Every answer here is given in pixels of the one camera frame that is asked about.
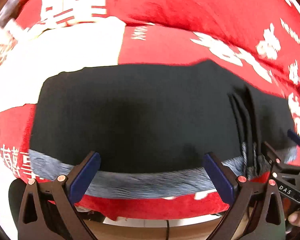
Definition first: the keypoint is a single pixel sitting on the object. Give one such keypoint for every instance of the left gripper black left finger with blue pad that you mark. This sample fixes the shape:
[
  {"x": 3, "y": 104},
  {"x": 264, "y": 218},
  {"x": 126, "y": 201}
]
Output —
[{"x": 64, "y": 191}]

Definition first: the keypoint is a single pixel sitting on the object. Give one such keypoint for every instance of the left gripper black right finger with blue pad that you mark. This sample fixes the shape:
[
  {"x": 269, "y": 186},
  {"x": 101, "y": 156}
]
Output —
[{"x": 267, "y": 220}]

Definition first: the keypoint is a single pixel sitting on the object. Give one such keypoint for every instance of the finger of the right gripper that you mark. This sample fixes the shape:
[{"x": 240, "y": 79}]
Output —
[
  {"x": 270, "y": 154},
  {"x": 293, "y": 136}
]

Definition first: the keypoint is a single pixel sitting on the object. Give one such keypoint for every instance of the black pants grey lining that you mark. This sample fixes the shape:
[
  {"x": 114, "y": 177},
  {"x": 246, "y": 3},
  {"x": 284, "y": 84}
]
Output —
[{"x": 152, "y": 124}]

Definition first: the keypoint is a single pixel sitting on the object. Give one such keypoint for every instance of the person's right hand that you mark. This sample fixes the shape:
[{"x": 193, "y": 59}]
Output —
[{"x": 294, "y": 218}]

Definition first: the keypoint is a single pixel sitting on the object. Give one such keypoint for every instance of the red blanket white characters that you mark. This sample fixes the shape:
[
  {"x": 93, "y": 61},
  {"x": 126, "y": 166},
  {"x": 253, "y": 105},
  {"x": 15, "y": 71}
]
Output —
[{"x": 159, "y": 45}]

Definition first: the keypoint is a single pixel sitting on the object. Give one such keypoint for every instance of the red folded quilt white characters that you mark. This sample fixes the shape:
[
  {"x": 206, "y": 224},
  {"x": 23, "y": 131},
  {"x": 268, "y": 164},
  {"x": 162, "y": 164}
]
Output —
[{"x": 268, "y": 29}]

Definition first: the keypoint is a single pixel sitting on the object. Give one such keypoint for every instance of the white bed sheet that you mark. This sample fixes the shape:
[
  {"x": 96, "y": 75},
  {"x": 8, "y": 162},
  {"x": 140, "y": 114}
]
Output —
[{"x": 67, "y": 49}]

